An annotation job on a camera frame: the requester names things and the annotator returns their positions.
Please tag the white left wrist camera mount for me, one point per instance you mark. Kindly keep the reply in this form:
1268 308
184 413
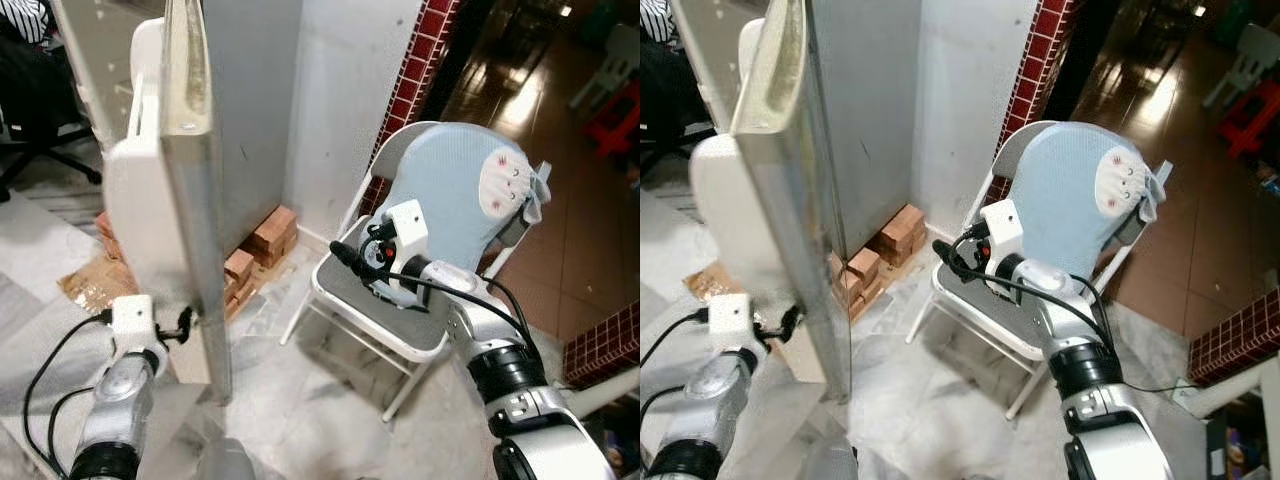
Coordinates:
730 318
135 320

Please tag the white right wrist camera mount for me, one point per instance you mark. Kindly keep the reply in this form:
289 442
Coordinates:
1003 222
408 225

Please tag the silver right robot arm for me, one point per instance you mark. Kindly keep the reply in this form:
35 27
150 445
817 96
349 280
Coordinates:
480 320
1065 320

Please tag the red clay brick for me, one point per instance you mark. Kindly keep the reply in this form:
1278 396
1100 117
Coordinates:
903 230
862 268
275 230
240 268

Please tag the silver left robot leg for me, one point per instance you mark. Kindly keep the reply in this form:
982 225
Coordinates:
830 466
225 465

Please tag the white fridge door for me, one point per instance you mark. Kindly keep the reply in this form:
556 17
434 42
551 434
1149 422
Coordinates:
790 150
190 150

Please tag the black white striped cloth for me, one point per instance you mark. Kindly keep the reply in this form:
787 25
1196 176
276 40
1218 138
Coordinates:
658 15
25 15

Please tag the white plastic chair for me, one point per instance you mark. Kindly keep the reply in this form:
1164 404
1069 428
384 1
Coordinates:
612 60
1248 55

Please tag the light blue fabric cover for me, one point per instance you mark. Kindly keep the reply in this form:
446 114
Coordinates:
1065 190
450 190

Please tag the flattened brown cardboard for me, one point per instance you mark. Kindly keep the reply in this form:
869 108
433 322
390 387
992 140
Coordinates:
710 283
95 285

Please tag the black office chair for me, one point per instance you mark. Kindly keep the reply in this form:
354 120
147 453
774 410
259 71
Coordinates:
655 150
40 150

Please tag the red plastic stool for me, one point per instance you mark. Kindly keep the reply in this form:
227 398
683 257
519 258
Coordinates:
1250 120
615 120

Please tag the black backpack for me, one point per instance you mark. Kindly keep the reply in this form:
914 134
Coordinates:
660 80
40 80

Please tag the white metal folding chair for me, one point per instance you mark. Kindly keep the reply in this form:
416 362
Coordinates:
990 320
400 330

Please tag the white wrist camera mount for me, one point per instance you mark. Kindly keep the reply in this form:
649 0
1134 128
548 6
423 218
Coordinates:
408 225
135 320
730 318
1003 222

